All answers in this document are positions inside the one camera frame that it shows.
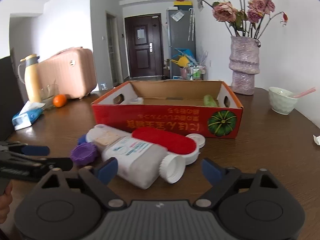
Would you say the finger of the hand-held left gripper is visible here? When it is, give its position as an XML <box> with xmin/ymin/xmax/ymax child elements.
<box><xmin>24</xmin><ymin>156</ymin><xmax>74</xmax><ymax>172</ymax></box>
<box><xmin>0</xmin><ymin>141</ymin><xmax>50</xmax><ymax>157</ymax></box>

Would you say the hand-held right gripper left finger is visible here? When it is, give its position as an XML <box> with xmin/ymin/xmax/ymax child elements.
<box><xmin>38</xmin><ymin>157</ymin><xmax>128</xmax><ymax>210</ymax></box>

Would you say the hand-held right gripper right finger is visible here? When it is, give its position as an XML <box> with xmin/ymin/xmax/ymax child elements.
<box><xmin>195</xmin><ymin>158</ymin><xmax>279</xmax><ymax>209</ymax></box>

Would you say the purple lid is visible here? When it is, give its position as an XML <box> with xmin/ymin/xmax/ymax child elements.
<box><xmin>70</xmin><ymin>142</ymin><xmax>99</xmax><ymax>167</ymax></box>

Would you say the large white plastic bottle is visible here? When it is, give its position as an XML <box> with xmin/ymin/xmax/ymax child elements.
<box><xmin>101</xmin><ymin>136</ymin><xmax>166</xmax><ymax>189</ymax></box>

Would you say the small white beige-label bottle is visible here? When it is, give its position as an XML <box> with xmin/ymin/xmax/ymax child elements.
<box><xmin>86</xmin><ymin>124</ymin><xmax>131</xmax><ymax>153</ymax></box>

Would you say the white lid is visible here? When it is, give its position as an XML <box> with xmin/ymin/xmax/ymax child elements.
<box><xmin>186</xmin><ymin>133</ymin><xmax>206</xmax><ymax>149</ymax></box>

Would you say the red and white lint brush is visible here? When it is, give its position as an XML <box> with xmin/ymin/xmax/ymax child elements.
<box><xmin>131</xmin><ymin>127</ymin><xmax>201</xmax><ymax>166</ymax></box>

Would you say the red cardboard box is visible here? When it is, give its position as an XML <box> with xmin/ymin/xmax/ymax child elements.
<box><xmin>91</xmin><ymin>80</ymin><xmax>244</xmax><ymax>139</ymax></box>

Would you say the person's left hand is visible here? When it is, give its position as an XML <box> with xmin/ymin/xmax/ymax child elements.
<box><xmin>0</xmin><ymin>182</ymin><xmax>13</xmax><ymax>223</ymax></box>

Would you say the blue tissue pack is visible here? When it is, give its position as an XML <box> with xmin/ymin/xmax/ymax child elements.
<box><xmin>12</xmin><ymin>102</ymin><xmax>45</xmax><ymax>131</ymax></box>

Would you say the orange fruit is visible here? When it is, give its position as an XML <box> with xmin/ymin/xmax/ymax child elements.
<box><xmin>53</xmin><ymin>94</ymin><xmax>68</xmax><ymax>108</ymax></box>

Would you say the clear glass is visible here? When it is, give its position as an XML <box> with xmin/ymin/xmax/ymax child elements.
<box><xmin>39</xmin><ymin>83</ymin><xmax>59</xmax><ymax>110</ymax></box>

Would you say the black monitor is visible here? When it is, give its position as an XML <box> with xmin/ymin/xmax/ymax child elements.
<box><xmin>0</xmin><ymin>55</ymin><xmax>27</xmax><ymax>141</ymax></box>

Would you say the yellow thermos jug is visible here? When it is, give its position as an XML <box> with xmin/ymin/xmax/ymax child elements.
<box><xmin>18</xmin><ymin>54</ymin><xmax>42</xmax><ymax>103</ymax></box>

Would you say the pink suitcase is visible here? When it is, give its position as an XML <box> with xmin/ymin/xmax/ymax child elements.
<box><xmin>37</xmin><ymin>47</ymin><xmax>98</xmax><ymax>99</ymax></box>

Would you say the pale green bowl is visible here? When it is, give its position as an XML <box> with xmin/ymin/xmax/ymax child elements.
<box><xmin>269</xmin><ymin>87</ymin><xmax>299</xmax><ymax>116</ymax></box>

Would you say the pink textured vase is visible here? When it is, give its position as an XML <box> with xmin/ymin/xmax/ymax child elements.
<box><xmin>229</xmin><ymin>35</ymin><xmax>262</xmax><ymax>96</ymax></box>

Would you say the yellow watering can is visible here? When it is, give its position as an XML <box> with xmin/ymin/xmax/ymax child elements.
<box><xmin>171</xmin><ymin>56</ymin><xmax>191</xmax><ymax>68</ymax></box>

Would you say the pink spoon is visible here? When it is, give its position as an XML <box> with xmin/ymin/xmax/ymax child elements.
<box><xmin>292</xmin><ymin>87</ymin><xmax>316</xmax><ymax>99</ymax></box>

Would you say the dark brown entrance door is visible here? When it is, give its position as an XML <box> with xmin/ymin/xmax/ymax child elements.
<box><xmin>124</xmin><ymin>13</ymin><xmax>164</xmax><ymax>78</ymax></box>

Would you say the grey refrigerator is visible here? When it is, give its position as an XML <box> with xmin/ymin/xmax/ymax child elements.
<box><xmin>166</xmin><ymin>7</ymin><xmax>197</xmax><ymax>79</ymax></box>

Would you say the hanging folded umbrella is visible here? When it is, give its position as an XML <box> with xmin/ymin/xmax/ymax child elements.
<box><xmin>188</xmin><ymin>8</ymin><xmax>196</xmax><ymax>41</ymax></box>

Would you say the dried pink roses bouquet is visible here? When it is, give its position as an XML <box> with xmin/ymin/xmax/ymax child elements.
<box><xmin>172</xmin><ymin>0</ymin><xmax>292</xmax><ymax>39</ymax></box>

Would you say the yellow box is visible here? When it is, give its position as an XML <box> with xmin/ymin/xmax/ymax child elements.
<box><xmin>174</xmin><ymin>0</ymin><xmax>194</xmax><ymax>8</ymax></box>

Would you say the wire rack with bottles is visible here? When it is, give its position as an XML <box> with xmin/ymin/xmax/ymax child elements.
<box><xmin>187</xmin><ymin>64</ymin><xmax>207</xmax><ymax>81</ymax></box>

